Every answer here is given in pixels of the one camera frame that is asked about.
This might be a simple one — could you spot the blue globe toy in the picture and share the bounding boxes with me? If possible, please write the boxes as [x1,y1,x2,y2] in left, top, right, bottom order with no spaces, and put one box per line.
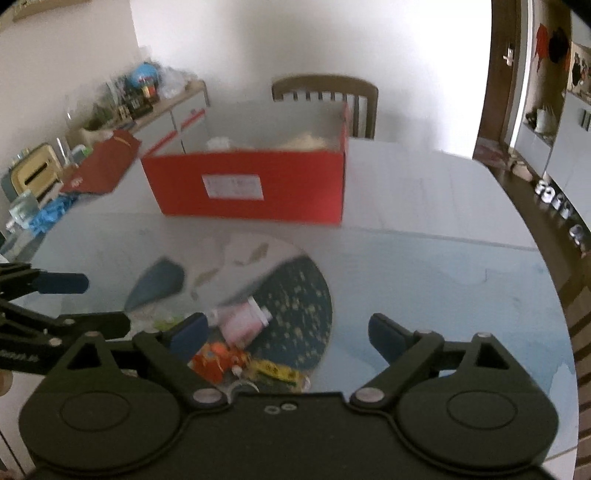
[127,62,160,90]

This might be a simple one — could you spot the brown door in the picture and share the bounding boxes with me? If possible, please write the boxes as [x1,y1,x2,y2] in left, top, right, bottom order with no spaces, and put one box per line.
[475,0,529,160]

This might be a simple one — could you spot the wooden chair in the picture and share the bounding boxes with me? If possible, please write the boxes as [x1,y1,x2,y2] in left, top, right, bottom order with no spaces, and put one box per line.
[271,75,379,139]
[556,258,591,365]

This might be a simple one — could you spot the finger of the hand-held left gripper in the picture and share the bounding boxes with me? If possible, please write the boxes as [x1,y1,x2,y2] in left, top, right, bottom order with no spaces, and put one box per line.
[0,302,132,347]
[0,262,89,301]

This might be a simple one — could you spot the red cardboard box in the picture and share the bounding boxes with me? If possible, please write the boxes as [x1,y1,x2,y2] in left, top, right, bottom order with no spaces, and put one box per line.
[140,99,352,227]

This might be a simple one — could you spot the beige slippers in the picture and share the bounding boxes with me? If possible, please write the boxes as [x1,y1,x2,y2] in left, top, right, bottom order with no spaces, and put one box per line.
[510,159,536,181]

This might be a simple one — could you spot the red box lid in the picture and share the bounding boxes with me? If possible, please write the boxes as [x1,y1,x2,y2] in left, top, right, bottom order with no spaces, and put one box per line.
[60,129,141,195]

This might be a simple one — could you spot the yellow packet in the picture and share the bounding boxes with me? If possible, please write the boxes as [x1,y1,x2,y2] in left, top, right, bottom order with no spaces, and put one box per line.
[247,359,310,386]

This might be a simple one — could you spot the blue gloves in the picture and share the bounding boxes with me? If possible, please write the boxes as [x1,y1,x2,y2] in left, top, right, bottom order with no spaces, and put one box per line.
[30,194,79,232]

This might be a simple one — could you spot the clear plastic bag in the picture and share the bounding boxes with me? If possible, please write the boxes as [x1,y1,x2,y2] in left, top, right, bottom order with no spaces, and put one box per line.
[159,67,190,99]

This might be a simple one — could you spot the yellow and teal tissue box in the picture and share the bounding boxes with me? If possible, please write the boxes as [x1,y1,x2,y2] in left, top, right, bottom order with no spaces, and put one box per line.
[9,143,63,201]

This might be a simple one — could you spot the white sideboard cabinet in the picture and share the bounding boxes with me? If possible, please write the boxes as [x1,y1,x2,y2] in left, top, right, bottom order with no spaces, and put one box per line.
[134,79,208,155]

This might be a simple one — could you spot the white wall cabinet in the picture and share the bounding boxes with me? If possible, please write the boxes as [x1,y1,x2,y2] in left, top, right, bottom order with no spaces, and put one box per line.
[510,0,591,195]

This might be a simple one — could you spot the patterned door mat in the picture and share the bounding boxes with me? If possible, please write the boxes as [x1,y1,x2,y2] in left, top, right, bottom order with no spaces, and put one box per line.
[473,138,513,167]

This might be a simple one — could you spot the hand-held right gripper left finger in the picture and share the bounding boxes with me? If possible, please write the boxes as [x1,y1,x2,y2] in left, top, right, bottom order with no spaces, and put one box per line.
[53,313,229,411]

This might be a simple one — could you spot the orange toy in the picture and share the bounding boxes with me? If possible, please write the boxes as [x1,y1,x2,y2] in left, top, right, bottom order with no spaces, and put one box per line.
[189,342,250,381]

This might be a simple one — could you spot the brown paper bag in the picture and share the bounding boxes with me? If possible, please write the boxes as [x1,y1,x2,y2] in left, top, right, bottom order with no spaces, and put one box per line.
[69,127,114,144]

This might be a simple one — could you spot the pink tube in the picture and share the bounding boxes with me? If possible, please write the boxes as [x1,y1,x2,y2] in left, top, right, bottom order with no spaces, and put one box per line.
[217,296,273,344]

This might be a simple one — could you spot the red and black hanging ornament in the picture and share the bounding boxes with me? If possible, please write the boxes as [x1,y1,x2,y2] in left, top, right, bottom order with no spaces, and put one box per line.
[536,25,571,70]

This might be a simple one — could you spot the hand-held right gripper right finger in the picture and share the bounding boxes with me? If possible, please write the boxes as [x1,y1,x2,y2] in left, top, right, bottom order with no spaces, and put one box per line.
[351,313,527,411]

